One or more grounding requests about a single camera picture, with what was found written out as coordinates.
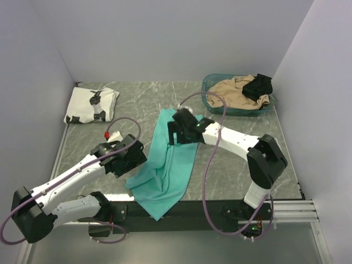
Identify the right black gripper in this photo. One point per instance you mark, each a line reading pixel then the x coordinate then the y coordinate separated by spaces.
pixel 174 126

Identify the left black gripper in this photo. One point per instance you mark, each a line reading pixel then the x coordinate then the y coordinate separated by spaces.
pixel 138 158

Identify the teal t shirt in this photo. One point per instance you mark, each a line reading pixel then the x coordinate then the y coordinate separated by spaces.
pixel 163 179

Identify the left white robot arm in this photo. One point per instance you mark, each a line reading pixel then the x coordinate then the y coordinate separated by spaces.
pixel 38 211

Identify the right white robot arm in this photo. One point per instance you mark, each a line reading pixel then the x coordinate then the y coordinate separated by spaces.
pixel 264 157

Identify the black base beam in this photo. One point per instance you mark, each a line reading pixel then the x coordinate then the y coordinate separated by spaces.
pixel 226 215

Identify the teal plastic basket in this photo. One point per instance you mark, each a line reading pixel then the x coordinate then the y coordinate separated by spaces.
pixel 216 105

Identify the beige t shirt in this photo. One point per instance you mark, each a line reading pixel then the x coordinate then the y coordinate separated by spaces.
pixel 231 91

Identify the folded white t shirt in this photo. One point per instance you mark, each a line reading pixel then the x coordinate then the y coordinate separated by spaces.
pixel 88 106

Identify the black t shirt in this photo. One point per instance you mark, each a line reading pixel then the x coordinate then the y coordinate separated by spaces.
pixel 261 85

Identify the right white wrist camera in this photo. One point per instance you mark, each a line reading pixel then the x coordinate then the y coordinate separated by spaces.
pixel 180 107

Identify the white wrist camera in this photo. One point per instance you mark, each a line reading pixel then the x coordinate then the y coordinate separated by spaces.
pixel 180 107
pixel 112 137

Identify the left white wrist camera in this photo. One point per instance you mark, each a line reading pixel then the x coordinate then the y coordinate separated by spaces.
pixel 112 137

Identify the aluminium rail frame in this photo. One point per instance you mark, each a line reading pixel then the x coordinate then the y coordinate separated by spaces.
pixel 297 239

